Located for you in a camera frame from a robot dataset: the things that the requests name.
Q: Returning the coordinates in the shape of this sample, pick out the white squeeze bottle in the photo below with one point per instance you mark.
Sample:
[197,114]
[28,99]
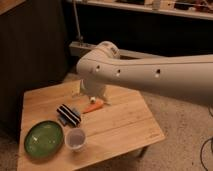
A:
[92,99]

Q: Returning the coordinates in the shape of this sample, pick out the orange toy carrot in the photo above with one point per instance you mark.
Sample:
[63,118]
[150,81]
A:
[93,107]

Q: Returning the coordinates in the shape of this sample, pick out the green plate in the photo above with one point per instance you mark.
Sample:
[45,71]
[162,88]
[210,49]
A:
[43,139]

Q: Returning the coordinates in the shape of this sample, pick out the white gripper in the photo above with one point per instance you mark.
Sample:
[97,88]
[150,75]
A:
[93,89]

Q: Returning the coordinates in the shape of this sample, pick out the clear plastic cup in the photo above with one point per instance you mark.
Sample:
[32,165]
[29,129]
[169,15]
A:
[75,139]

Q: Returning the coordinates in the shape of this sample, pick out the vertical metal pole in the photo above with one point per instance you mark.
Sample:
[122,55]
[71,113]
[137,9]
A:
[79,36]

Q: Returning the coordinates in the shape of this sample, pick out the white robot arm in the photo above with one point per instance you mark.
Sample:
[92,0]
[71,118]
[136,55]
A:
[189,78]

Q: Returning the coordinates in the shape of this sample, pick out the upper shelf board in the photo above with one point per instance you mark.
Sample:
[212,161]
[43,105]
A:
[142,8]

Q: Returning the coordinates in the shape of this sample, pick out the wooden table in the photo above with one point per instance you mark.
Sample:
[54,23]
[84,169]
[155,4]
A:
[125,124]

